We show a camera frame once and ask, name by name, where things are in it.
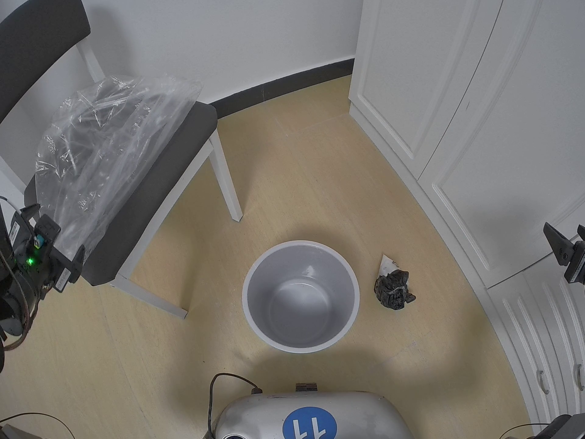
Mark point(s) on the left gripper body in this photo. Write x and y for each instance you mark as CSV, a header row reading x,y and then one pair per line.
x,y
57,270

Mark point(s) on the black plastic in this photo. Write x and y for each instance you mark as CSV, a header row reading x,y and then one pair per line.
x,y
393,288

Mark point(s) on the white printed paper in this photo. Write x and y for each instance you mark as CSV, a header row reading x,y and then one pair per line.
x,y
386,263

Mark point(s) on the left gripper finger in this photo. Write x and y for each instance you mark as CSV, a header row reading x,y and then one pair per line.
x,y
76,268
31,213

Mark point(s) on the white wardrobe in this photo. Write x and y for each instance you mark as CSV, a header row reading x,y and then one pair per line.
x,y
457,85

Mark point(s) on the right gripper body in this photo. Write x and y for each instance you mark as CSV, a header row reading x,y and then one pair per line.
x,y
578,259

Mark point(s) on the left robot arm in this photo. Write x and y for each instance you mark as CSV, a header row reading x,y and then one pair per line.
x,y
18,295

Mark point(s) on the white chair dark grey seat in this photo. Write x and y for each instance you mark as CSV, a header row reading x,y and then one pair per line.
x,y
183,153

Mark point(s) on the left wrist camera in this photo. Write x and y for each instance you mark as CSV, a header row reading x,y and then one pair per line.
x,y
45,229

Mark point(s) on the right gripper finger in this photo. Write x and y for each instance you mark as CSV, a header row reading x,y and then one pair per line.
x,y
558,245
582,233

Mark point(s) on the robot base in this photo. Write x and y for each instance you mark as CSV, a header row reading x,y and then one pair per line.
x,y
320,409

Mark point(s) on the white trash bin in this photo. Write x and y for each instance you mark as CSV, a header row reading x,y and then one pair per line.
x,y
301,291

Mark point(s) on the clear plastic bag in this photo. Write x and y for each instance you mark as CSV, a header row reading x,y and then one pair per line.
x,y
114,130

